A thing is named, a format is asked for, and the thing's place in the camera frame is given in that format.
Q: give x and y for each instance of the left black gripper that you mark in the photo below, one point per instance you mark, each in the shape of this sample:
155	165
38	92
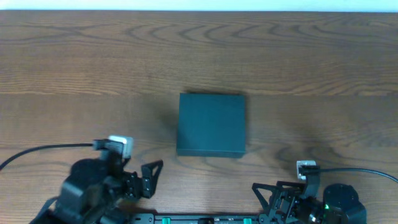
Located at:
134	185

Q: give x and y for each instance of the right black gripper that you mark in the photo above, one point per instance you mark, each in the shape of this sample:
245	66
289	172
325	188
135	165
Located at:
280	199

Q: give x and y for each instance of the dark green gift box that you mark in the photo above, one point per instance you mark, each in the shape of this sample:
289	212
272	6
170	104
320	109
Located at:
211	125

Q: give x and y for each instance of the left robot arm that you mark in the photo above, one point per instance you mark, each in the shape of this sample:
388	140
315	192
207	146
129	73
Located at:
90	194

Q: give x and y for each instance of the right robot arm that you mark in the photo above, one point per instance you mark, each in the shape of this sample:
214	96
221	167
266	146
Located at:
340	204

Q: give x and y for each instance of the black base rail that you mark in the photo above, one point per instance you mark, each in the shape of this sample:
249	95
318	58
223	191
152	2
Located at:
150	218

